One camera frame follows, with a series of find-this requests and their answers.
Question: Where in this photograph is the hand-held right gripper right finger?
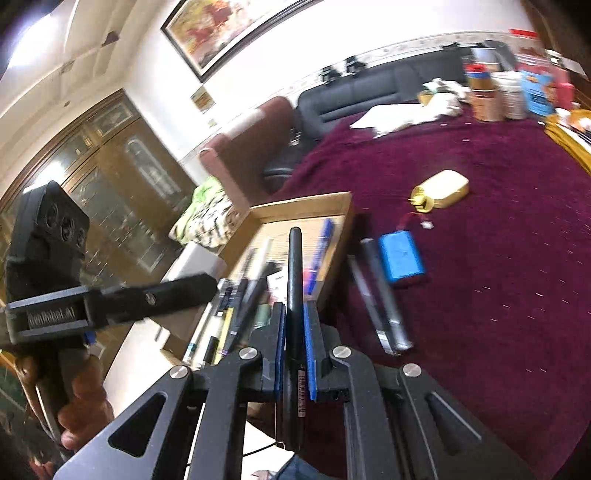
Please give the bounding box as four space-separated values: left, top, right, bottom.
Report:
302 301 536 480

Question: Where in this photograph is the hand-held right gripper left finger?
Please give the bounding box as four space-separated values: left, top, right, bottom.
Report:
53 302 288 480

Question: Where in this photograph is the white box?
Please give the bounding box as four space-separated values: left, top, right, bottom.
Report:
161 242 228 320

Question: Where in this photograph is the black marker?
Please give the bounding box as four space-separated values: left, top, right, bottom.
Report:
283 226 308 452

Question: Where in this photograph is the person's blue jeans leg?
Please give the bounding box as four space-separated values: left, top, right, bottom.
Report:
252 453 325 480

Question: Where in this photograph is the wooden glass door cabinet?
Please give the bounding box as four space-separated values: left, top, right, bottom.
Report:
0 89 198 298

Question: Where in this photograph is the shallow cardboard tray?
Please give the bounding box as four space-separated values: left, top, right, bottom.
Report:
161 191 356 367

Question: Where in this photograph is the silver pen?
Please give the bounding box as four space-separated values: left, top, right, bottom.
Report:
346 253 399 357

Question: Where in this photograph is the maroon tablecloth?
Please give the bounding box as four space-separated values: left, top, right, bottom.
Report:
259 110 591 480

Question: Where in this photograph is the black pen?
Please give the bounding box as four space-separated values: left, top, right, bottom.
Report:
225 262 279 352

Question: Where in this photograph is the brown armchair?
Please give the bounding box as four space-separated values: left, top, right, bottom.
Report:
198 95 297 209

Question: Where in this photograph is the gold pen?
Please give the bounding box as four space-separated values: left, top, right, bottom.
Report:
221 308 237 352

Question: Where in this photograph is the blue snack packet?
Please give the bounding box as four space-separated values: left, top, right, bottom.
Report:
519 68 556 117

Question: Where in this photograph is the green patterned cloth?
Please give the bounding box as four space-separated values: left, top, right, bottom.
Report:
169 174 242 248

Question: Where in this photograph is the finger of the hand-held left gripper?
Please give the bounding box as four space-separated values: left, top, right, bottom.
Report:
88 272 219 327

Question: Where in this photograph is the white paper sheet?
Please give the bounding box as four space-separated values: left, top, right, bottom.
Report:
349 103 445 138

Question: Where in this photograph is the blue battery pack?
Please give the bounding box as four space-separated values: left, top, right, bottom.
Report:
378 215 435 290

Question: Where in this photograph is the black cable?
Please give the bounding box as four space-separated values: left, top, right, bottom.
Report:
239 440 283 459

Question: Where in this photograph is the person's left hand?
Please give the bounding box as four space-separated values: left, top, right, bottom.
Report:
14 353 115 452

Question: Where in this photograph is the blue pen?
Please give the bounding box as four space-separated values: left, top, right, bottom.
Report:
304 219 336 297

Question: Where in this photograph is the yellow tray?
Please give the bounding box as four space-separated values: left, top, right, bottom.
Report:
544 112 591 175

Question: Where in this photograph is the gold perfume bottle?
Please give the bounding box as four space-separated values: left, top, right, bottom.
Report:
409 169 471 214

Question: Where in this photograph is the framed painting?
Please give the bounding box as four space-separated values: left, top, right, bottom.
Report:
160 0 325 84

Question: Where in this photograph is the red topped clear bag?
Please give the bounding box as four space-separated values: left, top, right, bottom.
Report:
510 28 551 71

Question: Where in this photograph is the black sofa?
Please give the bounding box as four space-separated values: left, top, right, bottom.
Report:
295 45 472 140

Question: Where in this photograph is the dark grey pen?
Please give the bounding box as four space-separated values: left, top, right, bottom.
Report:
359 237 415 352

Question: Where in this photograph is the brown jar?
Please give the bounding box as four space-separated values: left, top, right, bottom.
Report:
465 62 505 123

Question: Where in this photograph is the pink bottle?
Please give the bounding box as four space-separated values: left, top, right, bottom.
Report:
556 80 576 110

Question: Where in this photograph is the small yellow wall plaque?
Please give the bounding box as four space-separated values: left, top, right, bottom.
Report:
189 85 216 112

